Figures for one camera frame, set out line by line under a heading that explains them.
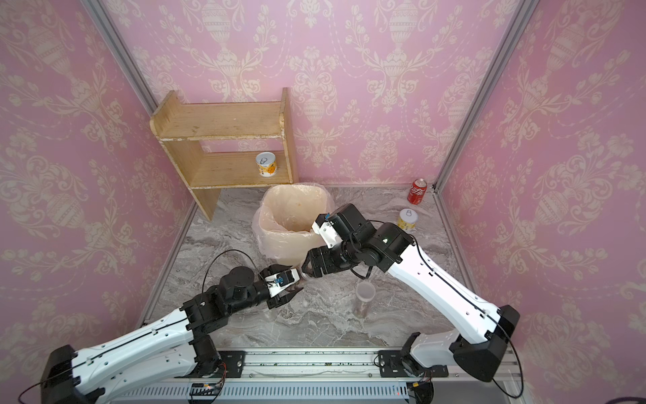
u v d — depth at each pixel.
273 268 0.66
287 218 0.97
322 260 0.56
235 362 0.74
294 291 0.68
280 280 0.58
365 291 0.71
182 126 0.80
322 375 0.73
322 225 0.60
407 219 1.03
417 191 1.08
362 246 0.49
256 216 0.78
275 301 0.63
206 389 0.73
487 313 0.39
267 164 0.92
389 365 0.73
